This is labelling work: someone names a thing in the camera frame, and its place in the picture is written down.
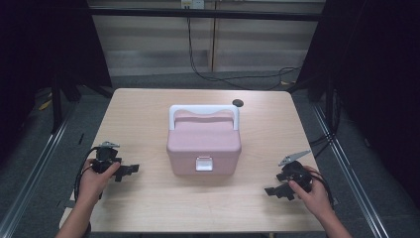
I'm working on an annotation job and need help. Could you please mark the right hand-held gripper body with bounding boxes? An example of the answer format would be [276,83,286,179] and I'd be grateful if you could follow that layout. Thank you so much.
[276,149,313,194]

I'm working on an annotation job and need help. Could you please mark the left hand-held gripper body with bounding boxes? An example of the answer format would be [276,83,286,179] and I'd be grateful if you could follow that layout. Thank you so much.
[91,141,123,176]

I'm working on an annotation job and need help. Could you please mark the pink storage box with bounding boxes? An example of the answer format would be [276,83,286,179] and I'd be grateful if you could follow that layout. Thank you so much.
[165,104,243,177]

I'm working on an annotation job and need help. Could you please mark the person's right hand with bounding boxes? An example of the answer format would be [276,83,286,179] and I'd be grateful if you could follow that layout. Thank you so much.
[288,165,335,222]

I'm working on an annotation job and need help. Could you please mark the person's left hand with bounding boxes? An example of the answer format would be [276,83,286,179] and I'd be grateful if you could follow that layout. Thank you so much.
[76,158,122,207]

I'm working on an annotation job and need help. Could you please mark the black metal stand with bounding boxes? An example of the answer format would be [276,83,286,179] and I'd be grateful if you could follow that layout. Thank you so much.
[51,75,63,134]
[325,75,335,133]

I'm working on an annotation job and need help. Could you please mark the black curtain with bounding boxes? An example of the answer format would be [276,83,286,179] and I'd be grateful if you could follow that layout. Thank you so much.
[286,0,420,206]
[0,0,113,160]

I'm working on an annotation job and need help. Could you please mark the black horizontal bar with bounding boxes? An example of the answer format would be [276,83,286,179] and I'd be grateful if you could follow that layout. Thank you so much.
[88,8,326,23]

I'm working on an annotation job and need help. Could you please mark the black floor cables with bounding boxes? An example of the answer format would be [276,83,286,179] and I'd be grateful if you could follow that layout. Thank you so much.
[308,132,336,159]

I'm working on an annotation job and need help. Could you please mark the metal floor rail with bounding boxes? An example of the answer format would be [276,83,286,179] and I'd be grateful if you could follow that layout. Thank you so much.
[0,108,75,238]
[311,105,390,238]

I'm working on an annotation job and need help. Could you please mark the black wall cable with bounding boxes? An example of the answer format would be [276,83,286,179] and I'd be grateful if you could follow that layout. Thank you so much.
[186,16,301,91]

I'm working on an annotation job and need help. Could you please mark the white wall socket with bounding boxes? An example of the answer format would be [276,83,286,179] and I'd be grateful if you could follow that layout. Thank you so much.
[180,0,206,10]

